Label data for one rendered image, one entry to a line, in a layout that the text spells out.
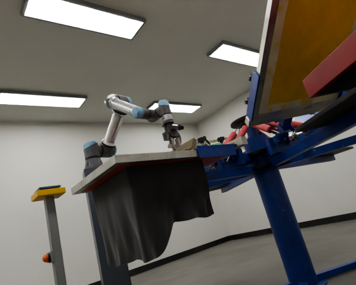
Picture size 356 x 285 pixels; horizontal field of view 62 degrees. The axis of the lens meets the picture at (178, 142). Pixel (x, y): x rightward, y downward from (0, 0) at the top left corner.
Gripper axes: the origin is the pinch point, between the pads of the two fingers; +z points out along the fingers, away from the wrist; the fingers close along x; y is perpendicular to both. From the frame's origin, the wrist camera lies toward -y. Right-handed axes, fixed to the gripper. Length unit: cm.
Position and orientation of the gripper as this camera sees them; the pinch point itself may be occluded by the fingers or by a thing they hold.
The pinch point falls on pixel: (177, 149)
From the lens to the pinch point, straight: 189.1
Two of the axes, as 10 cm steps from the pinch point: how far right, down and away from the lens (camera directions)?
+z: 2.5, 9.3, -2.7
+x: -7.7, 0.3, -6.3
